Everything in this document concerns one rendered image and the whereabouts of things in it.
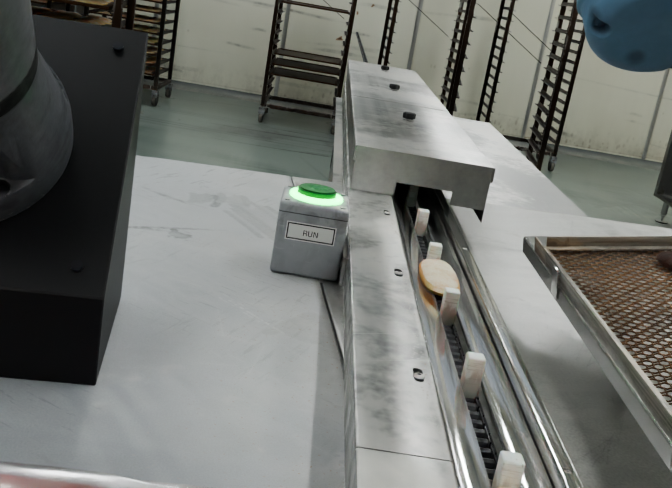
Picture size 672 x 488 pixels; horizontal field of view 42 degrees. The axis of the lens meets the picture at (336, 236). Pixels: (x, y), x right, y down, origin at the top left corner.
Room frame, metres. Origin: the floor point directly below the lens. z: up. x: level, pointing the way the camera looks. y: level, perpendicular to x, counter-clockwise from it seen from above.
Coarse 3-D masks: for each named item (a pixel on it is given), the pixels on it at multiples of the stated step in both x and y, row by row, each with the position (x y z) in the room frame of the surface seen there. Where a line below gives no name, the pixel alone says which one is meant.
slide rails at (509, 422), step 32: (416, 256) 0.88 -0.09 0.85; (448, 256) 0.90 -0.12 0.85; (416, 288) 0.77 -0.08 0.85; (480, 320) 0.72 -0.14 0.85; (448, 352) 0.63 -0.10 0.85; (480, 352) 0.64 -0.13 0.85; (448, 384) 0.57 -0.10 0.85; (448, 416) 0.52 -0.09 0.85; (512, 416) 0.54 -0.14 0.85; (512, 448) 0.50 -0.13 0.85; (480, 480) 0.45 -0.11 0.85; (544, 480) 0.46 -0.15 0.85
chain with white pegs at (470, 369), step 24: (360, 48) 4.05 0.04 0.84; (408, 192) 1.14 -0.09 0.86; (456, 312) 0.72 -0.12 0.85; (456, 336) 0.69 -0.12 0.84; (456, 360) 0.65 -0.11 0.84; (480, 360) 0.58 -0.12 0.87; (480, 384) 0.58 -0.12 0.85; (480, 408) 0.56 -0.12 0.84; (480, 432) 0.53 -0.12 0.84; (504, 456) 0.45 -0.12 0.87; (504, 480) 0.44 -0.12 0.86
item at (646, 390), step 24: (552, 240) 0.85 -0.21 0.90; (576, 240) 0.85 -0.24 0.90; (600, 240) 0.85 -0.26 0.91; (624, 240) 0.85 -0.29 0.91; (648, 240) 0.85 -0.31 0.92; (552, 264) 0.77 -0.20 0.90; (576, 264) 0.80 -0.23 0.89; (576, 288) 0.70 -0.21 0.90; (624, 288) 0.73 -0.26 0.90; (648, 288) 0.73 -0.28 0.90; (600, 312) 0.68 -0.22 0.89; (624, 312) 0.68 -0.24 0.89; (648, 312) 0.68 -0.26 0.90; (600, 336) 0.62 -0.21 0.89; (648, 336) 0.63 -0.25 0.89; (624, 360) 0.56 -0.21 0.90; (648, 360) 0.58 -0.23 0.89; (648, 384) 0.52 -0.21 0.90; (648, 408) 0.51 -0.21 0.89
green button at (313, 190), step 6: (300, 186) 0.87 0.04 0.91; (306, 186) 0.87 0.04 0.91; (312, 186) 0.87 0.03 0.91; (318, 186) 0.88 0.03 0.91; (324, 186) 0.88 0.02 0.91; (300, 192) 0.86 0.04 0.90; (306, 192) 0.85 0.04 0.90; (312, 192) 0.85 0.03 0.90; (318, 192) 0.85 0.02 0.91; (324, 192) 0.86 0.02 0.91; (330, 192) 0.86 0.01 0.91; (336, 192) 0.87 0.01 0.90; (318, 198) 0.85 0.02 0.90; (324, 198) 0.85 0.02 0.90; (330, 198) 0.86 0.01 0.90
